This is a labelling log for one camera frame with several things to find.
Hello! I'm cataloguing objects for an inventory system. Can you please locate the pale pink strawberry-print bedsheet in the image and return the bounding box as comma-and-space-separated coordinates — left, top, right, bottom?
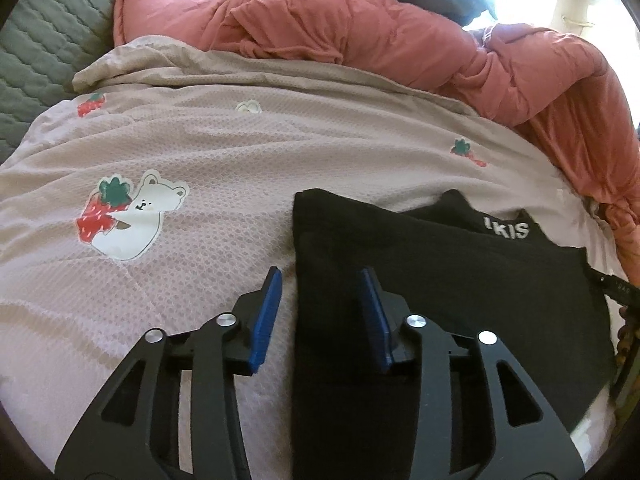
0, 35, 623, 480

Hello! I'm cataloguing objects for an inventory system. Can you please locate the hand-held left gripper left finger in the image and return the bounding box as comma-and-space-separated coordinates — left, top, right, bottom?
54, 266, 283, 480

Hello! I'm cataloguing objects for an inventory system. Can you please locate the black garment with orange patches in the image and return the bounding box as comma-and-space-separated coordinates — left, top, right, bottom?
292, 189, 617, 480

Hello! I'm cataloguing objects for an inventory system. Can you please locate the grey quilted cover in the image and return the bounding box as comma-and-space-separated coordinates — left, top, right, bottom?
0, 0, 146, 166

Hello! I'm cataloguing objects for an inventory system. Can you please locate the pink comforter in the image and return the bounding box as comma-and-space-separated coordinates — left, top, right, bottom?
112, 0, 640, 271

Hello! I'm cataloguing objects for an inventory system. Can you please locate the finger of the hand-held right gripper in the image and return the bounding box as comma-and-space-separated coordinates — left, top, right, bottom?
584, 266, 640, 308

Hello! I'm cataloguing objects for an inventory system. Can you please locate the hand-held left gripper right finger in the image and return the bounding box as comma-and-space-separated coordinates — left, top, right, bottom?
360, 267, 583, 480

